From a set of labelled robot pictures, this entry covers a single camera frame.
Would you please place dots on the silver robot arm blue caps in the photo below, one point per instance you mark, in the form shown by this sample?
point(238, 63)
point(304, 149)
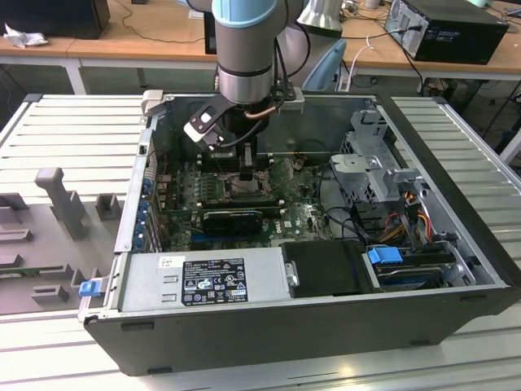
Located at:
point(244, 49)

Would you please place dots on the RAM slot white clips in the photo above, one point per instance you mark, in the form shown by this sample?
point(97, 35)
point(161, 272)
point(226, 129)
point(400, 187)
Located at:
point(232, 156)
point(232, 164)

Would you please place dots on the CPU socket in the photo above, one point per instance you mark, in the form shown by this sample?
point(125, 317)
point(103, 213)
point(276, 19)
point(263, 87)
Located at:
point(264, 188)

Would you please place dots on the grey plastic case latch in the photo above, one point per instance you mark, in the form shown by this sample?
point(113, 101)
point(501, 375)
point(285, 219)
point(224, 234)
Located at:
point(152, 102)

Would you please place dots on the black monitor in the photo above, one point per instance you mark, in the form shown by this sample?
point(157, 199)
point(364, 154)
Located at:
point(211, 36)

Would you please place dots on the small black graphics card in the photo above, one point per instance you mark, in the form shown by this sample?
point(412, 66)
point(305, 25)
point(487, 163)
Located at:
point(232, 223)

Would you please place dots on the pale blue teach pendant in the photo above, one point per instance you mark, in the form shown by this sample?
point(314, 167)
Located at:
point(325, 65)

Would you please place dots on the green motherboard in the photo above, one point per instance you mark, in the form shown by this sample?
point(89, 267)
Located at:
point(301, 212)

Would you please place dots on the grey metal drive cage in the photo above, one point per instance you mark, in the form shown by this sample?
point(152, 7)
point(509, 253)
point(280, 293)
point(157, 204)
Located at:
point(354, 165)

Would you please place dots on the black plastic shroud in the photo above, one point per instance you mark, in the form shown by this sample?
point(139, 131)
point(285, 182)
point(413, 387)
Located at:
point(325, 269)

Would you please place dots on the white cup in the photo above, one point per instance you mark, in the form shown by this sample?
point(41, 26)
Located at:
point(372, 3)

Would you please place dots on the grey power supply unit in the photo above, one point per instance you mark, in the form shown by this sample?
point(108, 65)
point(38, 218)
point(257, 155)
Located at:
point(142, 281)

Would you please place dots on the hard disk in blue carrier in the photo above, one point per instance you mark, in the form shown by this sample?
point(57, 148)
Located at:
point(384, 258)

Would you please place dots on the large black box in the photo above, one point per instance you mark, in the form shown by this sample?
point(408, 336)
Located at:
point(53, 16)

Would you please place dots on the blue case latch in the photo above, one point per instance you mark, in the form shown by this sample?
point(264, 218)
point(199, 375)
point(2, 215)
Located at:
point(89, 288)

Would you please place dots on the black open PC case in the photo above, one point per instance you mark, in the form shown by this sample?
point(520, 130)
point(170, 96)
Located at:
point(285, 338)

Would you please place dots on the crumpled white paper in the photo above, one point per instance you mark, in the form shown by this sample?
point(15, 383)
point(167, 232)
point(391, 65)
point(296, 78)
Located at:
point(24, 37)

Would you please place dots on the grey parts rack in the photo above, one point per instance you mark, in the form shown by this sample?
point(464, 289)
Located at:
point(40, 252)

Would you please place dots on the black desktop computer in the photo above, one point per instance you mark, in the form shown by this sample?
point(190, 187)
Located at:
point(460, 36)

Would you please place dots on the green RAM stick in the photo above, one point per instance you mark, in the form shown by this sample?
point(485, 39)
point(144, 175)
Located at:
point(16, 272)

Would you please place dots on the mint green object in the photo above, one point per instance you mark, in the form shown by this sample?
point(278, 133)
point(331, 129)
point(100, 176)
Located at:
point(483, 2)

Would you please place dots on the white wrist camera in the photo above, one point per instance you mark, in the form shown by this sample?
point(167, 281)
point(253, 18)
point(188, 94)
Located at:
point(203, 136)

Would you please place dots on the white metal frame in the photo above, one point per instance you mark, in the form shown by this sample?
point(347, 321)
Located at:
point(513, 143)

